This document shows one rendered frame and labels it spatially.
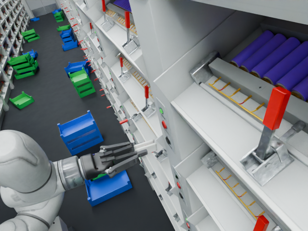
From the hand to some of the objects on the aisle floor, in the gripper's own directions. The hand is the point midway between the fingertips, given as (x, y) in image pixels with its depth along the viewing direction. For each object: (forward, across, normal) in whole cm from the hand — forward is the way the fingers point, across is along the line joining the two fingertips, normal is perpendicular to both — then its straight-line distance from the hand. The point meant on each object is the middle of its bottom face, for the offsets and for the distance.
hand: (145, 147), depth 75 cm
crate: (-13, -65, -84) cm, 107 cm away
